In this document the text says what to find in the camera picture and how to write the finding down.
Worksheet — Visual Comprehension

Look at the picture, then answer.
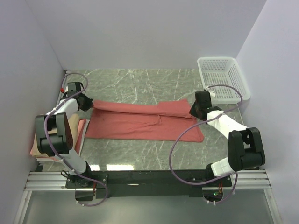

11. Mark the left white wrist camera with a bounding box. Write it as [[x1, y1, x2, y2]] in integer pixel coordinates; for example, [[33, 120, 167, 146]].
[[60, 86, 68, 94]]

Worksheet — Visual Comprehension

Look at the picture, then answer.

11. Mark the white plastic basket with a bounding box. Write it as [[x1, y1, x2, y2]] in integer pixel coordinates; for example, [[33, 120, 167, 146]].
[[197, 56, 251, 105]]

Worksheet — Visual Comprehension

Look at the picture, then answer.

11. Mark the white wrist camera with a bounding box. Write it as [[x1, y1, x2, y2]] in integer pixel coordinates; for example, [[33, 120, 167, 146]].
[[205, 86, 215, 98], [60, 86, 68, 94]]

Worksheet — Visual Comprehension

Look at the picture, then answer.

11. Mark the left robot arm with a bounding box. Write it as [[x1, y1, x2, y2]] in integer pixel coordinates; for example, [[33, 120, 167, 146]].
[[35, 82, 93, 188]]

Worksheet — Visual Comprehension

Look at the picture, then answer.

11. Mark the folded pink t shirt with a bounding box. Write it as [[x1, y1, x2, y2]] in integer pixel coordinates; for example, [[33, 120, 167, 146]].
[[29, 115, 89, 162]]

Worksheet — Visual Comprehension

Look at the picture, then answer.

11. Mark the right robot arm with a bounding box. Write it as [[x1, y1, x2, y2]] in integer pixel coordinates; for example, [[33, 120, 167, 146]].
[[189, 90, 266, 186]]

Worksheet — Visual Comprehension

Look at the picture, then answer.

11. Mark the folded white t shirt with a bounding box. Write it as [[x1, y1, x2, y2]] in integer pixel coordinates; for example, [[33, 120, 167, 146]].
[[35, 119, 90, 162]]

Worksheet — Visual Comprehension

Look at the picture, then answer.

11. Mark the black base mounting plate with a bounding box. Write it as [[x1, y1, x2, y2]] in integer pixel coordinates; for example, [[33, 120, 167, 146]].
[[65, 169, 234, 203]]

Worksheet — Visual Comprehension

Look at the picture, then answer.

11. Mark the red t shirt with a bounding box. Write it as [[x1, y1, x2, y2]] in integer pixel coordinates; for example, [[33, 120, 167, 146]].
[[85, 99, 197, 141]]

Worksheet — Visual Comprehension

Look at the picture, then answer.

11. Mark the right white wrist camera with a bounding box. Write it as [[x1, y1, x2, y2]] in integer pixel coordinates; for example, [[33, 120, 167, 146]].
[[205, 86, 215, 98]]

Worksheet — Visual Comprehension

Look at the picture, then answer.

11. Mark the aluminium rail frame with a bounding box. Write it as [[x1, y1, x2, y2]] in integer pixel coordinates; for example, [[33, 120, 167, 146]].
[[14, 170, 283, 224]]

